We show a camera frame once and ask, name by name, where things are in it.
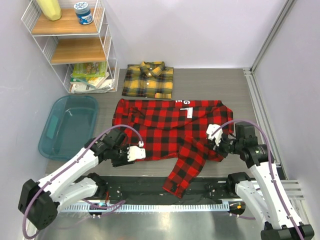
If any red black plaid shirt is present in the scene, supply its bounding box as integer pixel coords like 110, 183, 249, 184
112, 99, 234, 198

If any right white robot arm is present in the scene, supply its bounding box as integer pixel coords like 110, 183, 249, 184
206, 119, 315, 240

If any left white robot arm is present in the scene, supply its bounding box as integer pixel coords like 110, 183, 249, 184
18, 125, 146, 233

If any stack of books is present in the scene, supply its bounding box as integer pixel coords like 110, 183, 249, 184
69, 61, 116, 94

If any teal plastic bin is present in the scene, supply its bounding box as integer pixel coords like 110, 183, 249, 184
38, 95, 99, 161

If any folded yellow plaid shirt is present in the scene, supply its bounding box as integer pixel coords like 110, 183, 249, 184
122, 61, 174, 100

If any blue white jar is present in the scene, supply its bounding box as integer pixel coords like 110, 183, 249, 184
73, 1, 93, 25

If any yellow bottle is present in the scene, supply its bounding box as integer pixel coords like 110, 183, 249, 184
36, 0, 62, 21

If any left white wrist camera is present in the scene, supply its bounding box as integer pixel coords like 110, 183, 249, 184
127, 141, 146, 162

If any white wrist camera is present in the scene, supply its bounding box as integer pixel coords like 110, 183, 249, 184
127, 141, 146, 162
206, 124, 223, 147

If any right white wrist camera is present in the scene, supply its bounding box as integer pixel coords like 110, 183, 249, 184
206, 124, 223, 147

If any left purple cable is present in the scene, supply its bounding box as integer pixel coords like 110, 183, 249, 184
21, 124, 145, 240

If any purple cable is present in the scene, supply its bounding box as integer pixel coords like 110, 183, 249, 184
21, 124, 145, 240
211, 119, 305, 240

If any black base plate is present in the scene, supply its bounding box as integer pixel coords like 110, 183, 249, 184
77, 175, 256, 206

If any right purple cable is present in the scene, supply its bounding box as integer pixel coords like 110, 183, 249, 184
211, 119, 305, 240

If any white slotted cable duct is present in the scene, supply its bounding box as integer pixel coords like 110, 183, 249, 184
61, 201, 230, 213

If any white wire wooden shelf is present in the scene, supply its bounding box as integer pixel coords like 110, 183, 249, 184
21, 0, 119, 94

